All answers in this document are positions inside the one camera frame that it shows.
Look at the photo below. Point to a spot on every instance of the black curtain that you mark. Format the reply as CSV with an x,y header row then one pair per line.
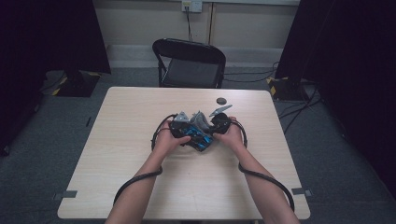
x,y
46,37
351,62

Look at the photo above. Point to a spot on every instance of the small black floor strip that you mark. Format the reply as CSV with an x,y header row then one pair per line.
x,y
88,121

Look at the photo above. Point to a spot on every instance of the person's right hand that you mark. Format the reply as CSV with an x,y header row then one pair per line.
x,y
233,138

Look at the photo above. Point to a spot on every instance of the round black table grommet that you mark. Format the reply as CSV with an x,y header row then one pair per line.
x,y
221,100

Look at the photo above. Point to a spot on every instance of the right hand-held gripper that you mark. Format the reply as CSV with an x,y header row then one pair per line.
x,y
221,123

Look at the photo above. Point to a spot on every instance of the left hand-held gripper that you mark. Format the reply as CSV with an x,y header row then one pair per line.
x,y
179,126

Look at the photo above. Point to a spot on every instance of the person's left hand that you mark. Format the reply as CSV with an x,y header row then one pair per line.
x,y
168,143

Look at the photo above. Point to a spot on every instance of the white wall socket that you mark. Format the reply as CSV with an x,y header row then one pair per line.
x,y
191,5

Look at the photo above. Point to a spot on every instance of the grey cloth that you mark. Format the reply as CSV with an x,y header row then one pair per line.
x,y
201,120

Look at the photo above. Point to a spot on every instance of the black folding chair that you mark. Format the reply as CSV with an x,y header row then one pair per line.
x,y
190,63

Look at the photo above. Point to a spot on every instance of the blue toy car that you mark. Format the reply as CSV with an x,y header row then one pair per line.
x,y
199,138

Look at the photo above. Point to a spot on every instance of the grey tape strip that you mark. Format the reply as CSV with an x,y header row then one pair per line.
x,y
67,194
301,191

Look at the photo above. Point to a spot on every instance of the black stand base yellow stripes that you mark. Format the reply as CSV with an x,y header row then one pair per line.
x,y
286,88
77,85

